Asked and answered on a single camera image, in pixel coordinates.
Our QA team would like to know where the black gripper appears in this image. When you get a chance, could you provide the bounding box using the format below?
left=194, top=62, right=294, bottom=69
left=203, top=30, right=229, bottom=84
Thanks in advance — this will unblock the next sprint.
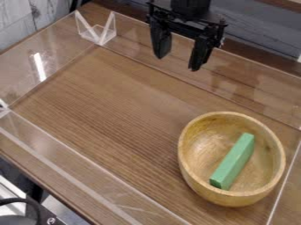
left=147, top=0, right=229, bottom=71

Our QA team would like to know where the brown wooden bowl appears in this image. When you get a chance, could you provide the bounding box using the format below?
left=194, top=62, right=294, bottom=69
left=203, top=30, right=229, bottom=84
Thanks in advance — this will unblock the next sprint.
left=178, top=112, right=286, bottom=207

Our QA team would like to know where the green rectangular block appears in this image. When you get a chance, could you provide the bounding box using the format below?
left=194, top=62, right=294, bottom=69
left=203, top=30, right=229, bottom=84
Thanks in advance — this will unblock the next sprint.
left=209, top=133, right=256, bottom=190

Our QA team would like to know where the clear acrylic corner bracket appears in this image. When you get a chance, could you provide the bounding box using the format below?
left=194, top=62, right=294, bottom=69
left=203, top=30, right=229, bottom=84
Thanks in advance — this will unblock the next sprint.
left=74, top=11, right=117, bottom=46

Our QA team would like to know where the black cable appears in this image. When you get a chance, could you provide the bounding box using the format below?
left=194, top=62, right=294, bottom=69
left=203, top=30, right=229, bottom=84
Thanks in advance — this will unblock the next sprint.
left=0, top=197, right=43, bottom=225

